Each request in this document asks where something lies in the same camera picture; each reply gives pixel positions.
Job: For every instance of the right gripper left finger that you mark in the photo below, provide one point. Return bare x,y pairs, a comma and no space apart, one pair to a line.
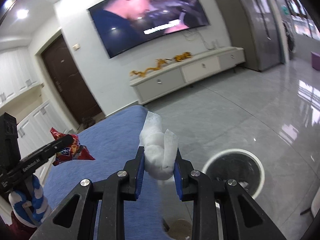
95,210

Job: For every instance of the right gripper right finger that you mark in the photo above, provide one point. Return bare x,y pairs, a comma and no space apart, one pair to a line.
221,208

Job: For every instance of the red snack wrapper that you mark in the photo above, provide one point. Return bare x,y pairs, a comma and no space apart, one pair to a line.
73,151

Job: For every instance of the white tissue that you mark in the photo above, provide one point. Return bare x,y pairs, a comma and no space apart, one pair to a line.
160,148

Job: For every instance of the white rimmed trash bin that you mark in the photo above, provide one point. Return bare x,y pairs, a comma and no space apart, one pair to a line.
240,165

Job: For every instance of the blue white gloved left hand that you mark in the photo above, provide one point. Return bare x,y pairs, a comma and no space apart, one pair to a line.
31,213

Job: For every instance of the white lower cabinets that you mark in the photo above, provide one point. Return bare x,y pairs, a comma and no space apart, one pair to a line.
34,130

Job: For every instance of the white cabinets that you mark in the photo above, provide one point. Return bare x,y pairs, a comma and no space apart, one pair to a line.
34,130
17,73

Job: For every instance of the blue fluffy blanket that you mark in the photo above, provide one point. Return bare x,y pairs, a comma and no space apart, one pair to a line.
112,142

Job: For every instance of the pair of dark shoes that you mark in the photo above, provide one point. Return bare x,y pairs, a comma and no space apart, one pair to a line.
88,122

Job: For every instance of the white upper cabinets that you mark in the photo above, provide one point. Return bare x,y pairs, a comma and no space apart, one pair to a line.
17,73

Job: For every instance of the dark brown entrance door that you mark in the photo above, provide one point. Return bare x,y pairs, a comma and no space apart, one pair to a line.
68,81

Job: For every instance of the white tv cabinet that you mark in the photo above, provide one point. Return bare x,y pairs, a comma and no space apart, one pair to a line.
181,74

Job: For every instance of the golden tiger ornament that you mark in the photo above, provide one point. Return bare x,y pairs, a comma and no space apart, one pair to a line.
182,57

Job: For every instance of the golden dragon ornament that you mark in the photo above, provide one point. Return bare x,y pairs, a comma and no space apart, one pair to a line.
160,63

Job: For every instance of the white router on cabinet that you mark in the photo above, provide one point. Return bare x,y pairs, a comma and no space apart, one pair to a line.
214,45

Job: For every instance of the purple stool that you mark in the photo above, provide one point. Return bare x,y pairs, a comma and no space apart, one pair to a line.
315,61

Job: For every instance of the beige wall switch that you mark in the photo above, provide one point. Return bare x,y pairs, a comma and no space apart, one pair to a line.
76,47

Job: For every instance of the wall mounted television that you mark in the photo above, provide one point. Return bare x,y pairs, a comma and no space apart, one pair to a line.
125,24

